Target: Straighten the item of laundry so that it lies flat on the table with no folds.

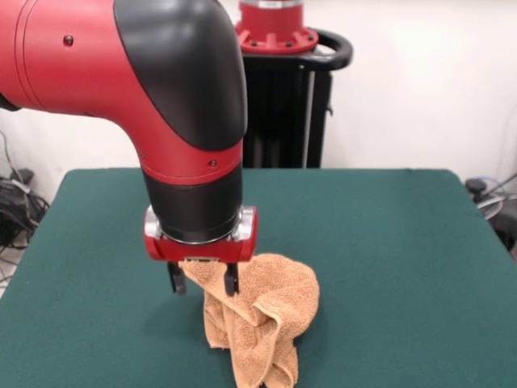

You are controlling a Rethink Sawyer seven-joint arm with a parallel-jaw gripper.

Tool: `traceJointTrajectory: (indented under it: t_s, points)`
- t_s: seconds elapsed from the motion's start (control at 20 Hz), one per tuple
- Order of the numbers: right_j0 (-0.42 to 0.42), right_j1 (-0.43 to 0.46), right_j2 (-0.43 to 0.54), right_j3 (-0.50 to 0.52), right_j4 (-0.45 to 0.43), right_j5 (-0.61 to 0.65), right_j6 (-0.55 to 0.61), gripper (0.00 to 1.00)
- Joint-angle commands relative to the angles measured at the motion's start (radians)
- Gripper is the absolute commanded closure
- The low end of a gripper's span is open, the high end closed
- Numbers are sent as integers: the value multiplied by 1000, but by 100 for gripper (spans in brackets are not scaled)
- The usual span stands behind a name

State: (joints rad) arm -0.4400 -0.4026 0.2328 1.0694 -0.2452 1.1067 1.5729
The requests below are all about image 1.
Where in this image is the grey round stand base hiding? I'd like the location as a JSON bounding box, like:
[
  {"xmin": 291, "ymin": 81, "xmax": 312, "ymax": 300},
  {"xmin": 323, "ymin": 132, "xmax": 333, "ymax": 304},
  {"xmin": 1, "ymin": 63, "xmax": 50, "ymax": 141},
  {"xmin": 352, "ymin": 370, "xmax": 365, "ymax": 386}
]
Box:
[{"xmin": 475, "ymin": 192, "xmax": 505, "ymax": 222}]

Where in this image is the black cable tangle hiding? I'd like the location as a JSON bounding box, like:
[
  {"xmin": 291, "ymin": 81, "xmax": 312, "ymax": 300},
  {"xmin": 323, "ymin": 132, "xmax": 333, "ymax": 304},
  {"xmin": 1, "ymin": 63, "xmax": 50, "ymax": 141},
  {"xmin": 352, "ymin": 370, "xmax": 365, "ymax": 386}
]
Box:
[{"xmin": 0, "ymin": 129, "xmax": 52, "ymax": 284}]

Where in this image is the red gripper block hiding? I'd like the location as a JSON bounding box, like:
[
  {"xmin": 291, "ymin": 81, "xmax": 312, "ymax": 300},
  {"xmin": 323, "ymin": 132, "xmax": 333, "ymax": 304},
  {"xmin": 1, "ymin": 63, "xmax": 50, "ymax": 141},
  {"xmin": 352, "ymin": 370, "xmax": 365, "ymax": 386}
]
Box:
[{"xmin": 143, "ymin": 206, "xmax": 259, "ymax": 297}]

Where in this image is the orange terry towel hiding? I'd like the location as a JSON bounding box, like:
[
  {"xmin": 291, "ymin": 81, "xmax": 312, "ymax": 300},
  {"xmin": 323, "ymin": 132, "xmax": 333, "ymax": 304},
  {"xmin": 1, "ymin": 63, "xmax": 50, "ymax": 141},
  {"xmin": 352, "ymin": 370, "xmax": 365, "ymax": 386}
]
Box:
[{"xmin": 179, "ymin": 253, "xmax": 322, "ymax": 388}]

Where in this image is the dark green table cloth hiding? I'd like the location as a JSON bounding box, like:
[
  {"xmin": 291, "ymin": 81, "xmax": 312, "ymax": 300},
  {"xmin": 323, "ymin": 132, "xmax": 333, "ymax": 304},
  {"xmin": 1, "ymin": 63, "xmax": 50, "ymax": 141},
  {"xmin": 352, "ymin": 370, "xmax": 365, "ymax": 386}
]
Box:
[{"xmin": 0, "ymin": 167, "xmax": 517, "ymax": 388}]

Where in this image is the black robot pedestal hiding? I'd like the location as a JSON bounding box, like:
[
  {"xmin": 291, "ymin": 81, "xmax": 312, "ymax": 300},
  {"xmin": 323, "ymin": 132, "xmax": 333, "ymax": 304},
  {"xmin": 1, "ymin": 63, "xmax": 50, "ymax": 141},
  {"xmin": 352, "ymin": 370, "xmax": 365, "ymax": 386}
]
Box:
[{"xmin": 242, "ymin": 26, "xmax": 355, "ymax": 170}]

